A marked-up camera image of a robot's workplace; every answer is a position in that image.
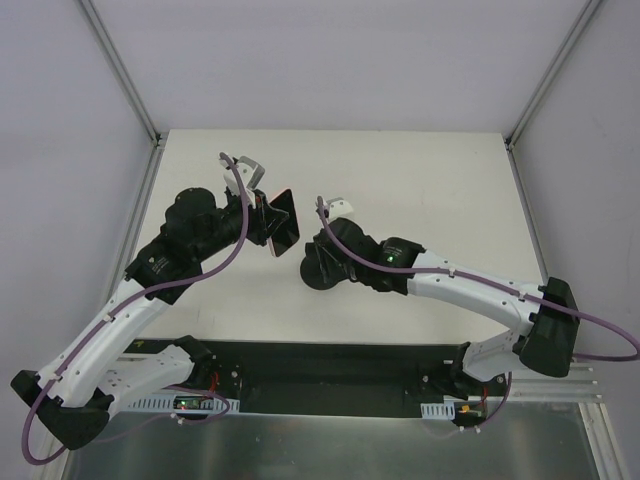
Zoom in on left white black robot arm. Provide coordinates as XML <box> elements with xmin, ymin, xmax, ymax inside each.
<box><xmin>11</xmin><ymin>188</ymin><xmax>299</xmax><ymax>450</ymax></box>

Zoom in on black phone pink case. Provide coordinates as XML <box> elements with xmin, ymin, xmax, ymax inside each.
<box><xmin>267</xmin><ymin>189</ymin><xmax>300</xmax><ymax>258</ymax></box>

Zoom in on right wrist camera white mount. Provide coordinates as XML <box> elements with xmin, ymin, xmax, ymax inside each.
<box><xmin>316</xmin><ymin>196</ymin><xmax>354</xmax><ymax>224</ymax></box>

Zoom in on left white cable duct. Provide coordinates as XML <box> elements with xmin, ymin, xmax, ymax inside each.
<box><xmin>123</xmin><ymin>391</ymin><xmax>240</xmax><ymax>415</ymax></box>

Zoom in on left aluminium frame post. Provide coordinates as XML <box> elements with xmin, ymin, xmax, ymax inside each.
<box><xmin>75</xmin><ymin>0</ymin><xmax>162</xmax><ymax>146</ymax></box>

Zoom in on black phone stand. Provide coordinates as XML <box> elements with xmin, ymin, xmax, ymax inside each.
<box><xmin>299</xmin><ymin>256</ymin><xmax>346</xmax><ymax>291</ymax></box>

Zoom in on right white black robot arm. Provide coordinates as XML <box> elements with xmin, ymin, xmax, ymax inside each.
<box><xmin>300</xmin><ymin>218</ymin><xmax>580</xmax><ymax>397</ymax></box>

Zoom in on right aluminium frame post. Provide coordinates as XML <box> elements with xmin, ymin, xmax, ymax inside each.
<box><xmin>504</xmin><ymin>0</ymin><xmax>606</xmax><ymax>152</ymax></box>

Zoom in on white cable duct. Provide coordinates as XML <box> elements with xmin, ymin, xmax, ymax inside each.
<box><xmin>123</xmin><ymin>391</ymin><xmax>240</xmax><ymax>415</ymax></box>
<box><xmin>420</xmin><ymin>400</ymin><xmax>487</xmax><ymax>421</ymax></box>

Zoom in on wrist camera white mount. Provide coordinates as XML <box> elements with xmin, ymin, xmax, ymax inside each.
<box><xmin>219</xmin><ymin>152</ymin><xmax>265</xmax><ymax>203</ymax></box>
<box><xmin>316</xmin><ymin>196</ymin><xmax>354</xmax><ymax>224</ymax></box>

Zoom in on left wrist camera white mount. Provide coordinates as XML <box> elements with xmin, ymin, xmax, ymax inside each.
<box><xmin>219</xmin><ymin>152</ymin><xmax>265</xmax><ymax>203</ymax></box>

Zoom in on right white cable duct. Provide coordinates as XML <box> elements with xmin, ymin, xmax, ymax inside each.
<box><xmin>420</xmin><ymin>400</ymin><xmax>487</xmax><ymax>421</ymax></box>

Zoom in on aluminium frame post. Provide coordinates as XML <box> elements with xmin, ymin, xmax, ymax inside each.
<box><xmin>504</xmin><ymin>0</ymin><xmax>606</xmax><ymax>152</ymax></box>
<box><xmin>75</xmin><ymin>0</ymin><xmax>162</xmax><ymax>146</ymax></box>

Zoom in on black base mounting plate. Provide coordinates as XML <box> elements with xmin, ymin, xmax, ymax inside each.
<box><xmin>152</xmin><ymin>338</ymin><xmax>516</xmax><ymax>417</ymax></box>

